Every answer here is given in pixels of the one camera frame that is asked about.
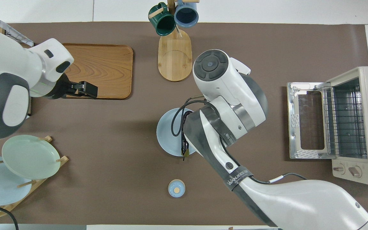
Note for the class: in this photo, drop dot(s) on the wooden serving tray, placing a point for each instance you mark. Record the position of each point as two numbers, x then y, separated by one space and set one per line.
107 70

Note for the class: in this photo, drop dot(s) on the blue mug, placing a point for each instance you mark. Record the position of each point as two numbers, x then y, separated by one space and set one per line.
186 14

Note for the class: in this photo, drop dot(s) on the brown table mat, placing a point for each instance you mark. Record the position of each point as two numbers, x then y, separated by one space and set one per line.
107 143

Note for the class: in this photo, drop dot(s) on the light blue plate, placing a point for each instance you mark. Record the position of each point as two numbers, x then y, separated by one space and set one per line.
164 134

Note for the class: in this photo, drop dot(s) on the dark green mug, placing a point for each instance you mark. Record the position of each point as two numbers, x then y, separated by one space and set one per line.
166 24

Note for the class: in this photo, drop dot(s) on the wooden plate rack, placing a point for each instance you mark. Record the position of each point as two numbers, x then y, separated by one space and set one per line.
63 160

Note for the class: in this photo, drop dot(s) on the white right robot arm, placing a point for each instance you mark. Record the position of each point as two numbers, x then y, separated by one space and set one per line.
299 204

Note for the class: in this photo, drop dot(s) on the pale green racked plate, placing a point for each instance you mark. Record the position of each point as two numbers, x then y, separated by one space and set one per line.
30 156

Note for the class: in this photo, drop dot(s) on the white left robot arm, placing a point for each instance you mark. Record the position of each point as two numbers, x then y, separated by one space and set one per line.
5 64

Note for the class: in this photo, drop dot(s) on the wooden mug tree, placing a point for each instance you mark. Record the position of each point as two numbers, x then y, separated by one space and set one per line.
174 60

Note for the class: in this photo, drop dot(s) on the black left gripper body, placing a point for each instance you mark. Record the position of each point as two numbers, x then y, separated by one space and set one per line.
86 89

